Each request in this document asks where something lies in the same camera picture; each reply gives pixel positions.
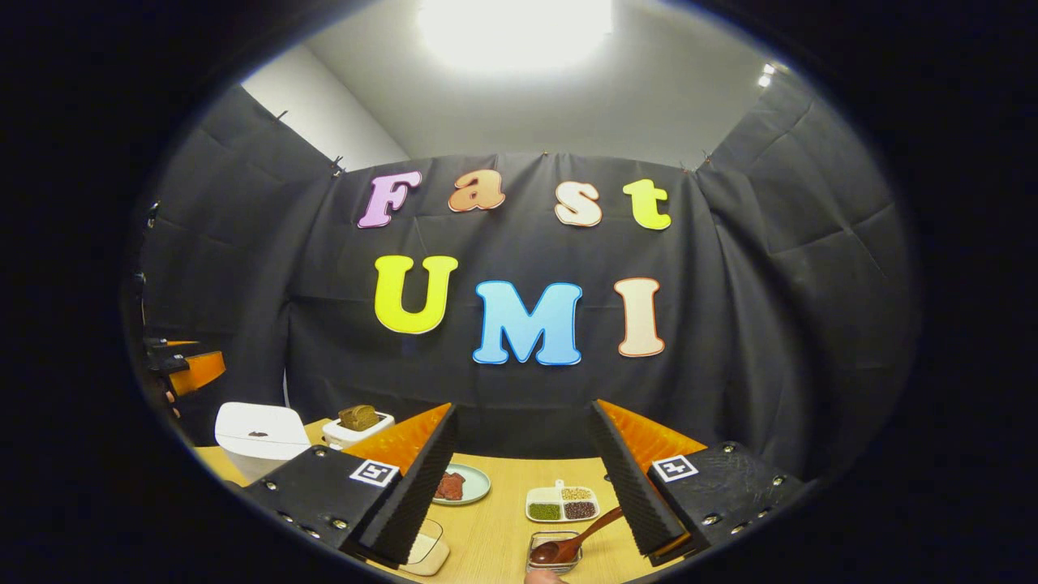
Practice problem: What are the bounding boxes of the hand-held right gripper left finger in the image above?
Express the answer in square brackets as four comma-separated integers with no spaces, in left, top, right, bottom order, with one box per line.
[242,403,459,567]

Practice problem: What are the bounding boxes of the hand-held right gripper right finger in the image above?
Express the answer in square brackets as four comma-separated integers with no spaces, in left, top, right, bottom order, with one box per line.
[588,399,808,567]

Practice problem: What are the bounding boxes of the clear container of white rice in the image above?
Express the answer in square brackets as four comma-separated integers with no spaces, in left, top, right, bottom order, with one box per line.
[397,519,451,577]

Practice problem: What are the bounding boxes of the brown wooden spoon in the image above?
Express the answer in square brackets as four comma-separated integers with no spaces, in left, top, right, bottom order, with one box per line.
[531,507,625,566]

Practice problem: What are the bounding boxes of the white rice cooker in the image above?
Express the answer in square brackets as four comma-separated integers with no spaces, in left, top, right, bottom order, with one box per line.
[215,401,311,483]

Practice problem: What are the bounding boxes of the pale green plate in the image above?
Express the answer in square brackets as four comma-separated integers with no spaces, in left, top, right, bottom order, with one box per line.
[432,462,492,506]

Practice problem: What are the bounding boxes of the white divided dish of beans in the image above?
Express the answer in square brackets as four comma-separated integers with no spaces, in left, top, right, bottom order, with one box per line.
[525,480,601,524]

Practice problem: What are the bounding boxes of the white toaster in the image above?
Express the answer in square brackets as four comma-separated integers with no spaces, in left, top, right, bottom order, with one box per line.
[323,411,396,451]

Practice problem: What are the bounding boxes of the black backdrop cloth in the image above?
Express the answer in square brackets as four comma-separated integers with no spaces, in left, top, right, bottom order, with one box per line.
[122,69,921,479]

